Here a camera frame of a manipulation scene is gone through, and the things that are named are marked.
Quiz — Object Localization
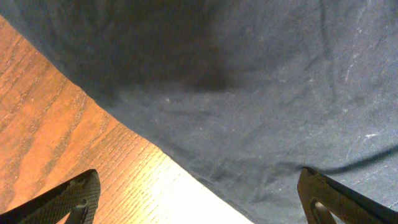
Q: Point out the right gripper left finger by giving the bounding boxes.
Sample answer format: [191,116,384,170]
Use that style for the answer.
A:
[1,169,101,224]

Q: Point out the navy blue shorts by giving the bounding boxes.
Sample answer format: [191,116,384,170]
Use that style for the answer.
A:
[1,0,397,223]

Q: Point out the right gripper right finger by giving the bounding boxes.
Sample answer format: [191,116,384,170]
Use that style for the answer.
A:
[297,167,397,224]

